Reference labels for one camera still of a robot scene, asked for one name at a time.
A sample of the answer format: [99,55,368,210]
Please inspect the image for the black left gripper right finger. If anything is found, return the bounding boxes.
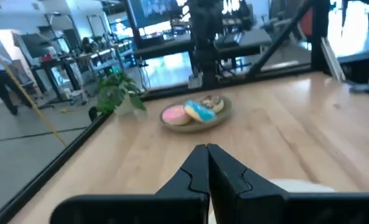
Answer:
[207,142,289,224]

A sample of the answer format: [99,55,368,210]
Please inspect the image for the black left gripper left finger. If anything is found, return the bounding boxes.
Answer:
[155,143,211,196]

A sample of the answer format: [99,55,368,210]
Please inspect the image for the pink-iced donut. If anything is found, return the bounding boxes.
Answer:
[161,104,192,126]

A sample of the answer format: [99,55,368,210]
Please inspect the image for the blue-iced donut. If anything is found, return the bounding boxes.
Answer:
[183,100,217,123]

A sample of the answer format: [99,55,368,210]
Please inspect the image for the dark chocolate-iced cream donut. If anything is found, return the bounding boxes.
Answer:
[199,95,225,114]

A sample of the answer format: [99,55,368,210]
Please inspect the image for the tan round plate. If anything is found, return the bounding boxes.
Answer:
[159,95,233,134]

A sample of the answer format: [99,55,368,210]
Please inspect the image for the white round plate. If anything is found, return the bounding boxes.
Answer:
[269,179,337,194]

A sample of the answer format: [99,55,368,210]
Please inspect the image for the green potted plant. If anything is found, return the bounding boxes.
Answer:
[95,72,147,118]

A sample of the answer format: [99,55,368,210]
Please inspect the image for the black desk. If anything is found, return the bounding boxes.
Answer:
[133,28,273,62]

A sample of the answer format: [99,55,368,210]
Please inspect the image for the silver aluminium bar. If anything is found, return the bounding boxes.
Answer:
[320,36,347,82]

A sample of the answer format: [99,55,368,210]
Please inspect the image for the person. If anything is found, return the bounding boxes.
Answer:
[0,46,33,116]

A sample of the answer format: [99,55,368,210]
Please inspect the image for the yellow hanging cable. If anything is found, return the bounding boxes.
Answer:
[0,39,67,147]

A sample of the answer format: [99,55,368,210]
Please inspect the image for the large wall display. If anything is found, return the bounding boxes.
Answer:
[126,0,180,30]

